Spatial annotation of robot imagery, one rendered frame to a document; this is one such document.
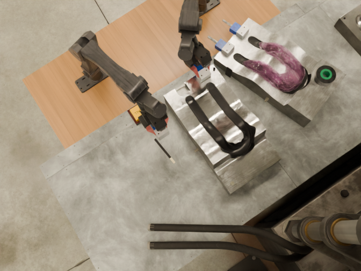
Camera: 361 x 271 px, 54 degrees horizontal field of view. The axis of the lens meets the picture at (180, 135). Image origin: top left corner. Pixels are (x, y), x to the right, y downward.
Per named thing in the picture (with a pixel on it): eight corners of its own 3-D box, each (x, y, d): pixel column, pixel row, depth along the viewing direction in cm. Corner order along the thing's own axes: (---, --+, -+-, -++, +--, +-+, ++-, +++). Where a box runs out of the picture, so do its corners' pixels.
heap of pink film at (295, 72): (239, 66, 159) (241, 58, 151) (262, 38, 162) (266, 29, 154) (287, 100, 153) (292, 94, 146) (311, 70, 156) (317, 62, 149)
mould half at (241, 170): (165, 102, 162) (162, 91, 149) (212, 72, 165) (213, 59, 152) (229, 194, 150) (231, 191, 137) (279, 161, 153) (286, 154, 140)
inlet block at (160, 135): (142, 115, 150) (141, 111, 144) (152, 108, 150) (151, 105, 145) (159, 140, 147) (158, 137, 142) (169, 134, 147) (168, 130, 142)
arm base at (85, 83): (114, 62, 160) (106, 51, 162) (76, 87, 158) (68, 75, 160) (118, 70, 168) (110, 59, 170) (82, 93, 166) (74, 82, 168)
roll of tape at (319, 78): (312, 84, 149) (315, 81, 146) (315, 67, 151) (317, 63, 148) (332, 87, 148) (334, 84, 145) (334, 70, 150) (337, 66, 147)
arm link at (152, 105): (172, 105, 127) (157, 85, 118) (156, 123, 126) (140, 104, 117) (152, 93, 134) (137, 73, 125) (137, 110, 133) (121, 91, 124)
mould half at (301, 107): (213, 63, 166) (214, 52, 155) (246, 23, 170) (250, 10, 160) (303, 128, 156) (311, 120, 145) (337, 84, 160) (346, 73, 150)
